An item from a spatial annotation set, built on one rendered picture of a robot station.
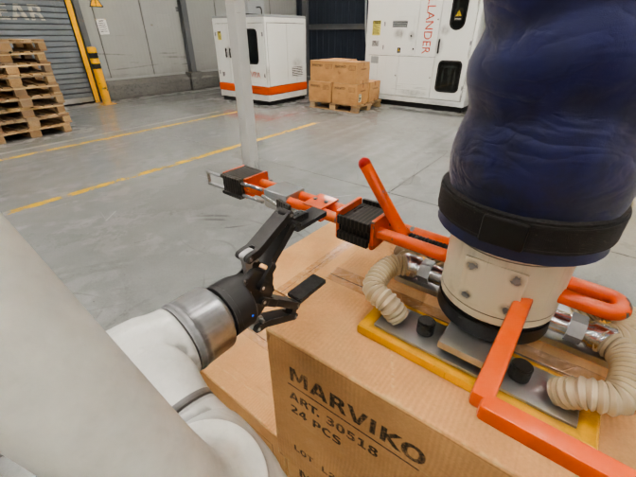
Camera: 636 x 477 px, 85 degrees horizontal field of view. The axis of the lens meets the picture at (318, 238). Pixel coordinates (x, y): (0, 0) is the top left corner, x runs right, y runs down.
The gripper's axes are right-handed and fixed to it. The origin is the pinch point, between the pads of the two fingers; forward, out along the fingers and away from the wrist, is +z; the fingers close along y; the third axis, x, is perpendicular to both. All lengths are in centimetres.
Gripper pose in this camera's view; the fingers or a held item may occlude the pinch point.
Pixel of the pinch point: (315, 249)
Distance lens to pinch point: 59.2
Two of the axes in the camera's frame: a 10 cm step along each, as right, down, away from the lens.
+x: 7.8, 3.2, -5.4
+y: 0.0, 8.6, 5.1
